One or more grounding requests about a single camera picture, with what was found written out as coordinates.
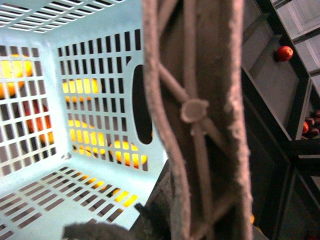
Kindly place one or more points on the brown basket handle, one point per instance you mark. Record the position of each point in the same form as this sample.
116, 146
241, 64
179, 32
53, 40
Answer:
192, 80

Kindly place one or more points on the red apple on shelf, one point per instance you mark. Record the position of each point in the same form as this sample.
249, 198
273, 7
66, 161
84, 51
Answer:
284, 53

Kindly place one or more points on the dark felt left gripper finger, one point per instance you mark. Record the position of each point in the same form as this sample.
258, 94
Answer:
153, 223

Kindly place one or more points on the black fruit display shelf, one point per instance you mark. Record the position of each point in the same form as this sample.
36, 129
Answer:
282, 113

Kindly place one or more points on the light blue plastic basket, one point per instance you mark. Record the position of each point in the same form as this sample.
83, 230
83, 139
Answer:
77, 145

